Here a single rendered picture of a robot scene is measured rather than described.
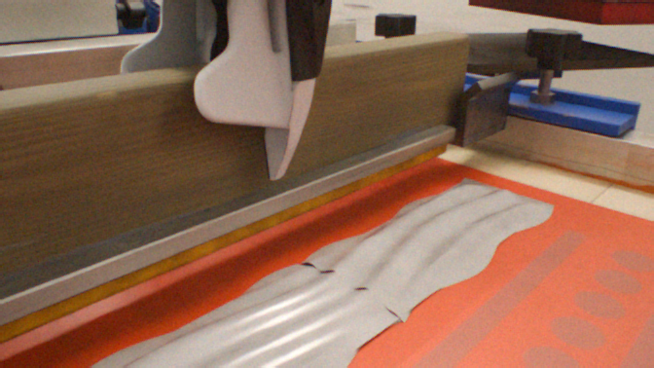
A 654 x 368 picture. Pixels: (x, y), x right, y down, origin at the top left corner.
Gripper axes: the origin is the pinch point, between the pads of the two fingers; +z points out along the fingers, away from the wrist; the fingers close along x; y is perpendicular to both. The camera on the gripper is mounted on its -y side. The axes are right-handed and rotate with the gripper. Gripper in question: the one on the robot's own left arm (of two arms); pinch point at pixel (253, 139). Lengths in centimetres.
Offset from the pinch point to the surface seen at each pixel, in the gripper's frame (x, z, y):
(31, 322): 0.2, 5.2, 12.3
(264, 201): 2.5, 2.4, 1.4
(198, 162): 1.2, -0.2, 4.3
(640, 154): 13.3, 3.6, -25.4
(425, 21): -120, 16, -200
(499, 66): -20, 7, -72
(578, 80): -47, 31, -200
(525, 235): 10.8, 6.3, -12.4
